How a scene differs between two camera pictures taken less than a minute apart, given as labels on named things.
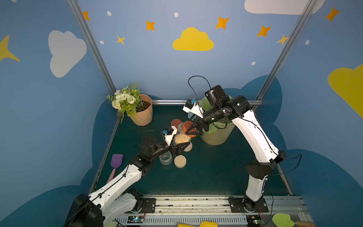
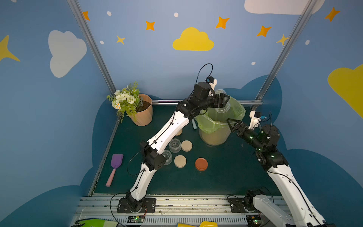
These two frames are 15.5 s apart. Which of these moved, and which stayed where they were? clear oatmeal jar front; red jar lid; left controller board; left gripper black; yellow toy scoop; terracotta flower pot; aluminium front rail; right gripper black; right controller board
Moved: red jar lid; right gripper black; left gripper black
Stayed: aluminium front rail; terracotta flower pot; clear oatmeal jar front; right controller board; yellow toy scoop; left controller board
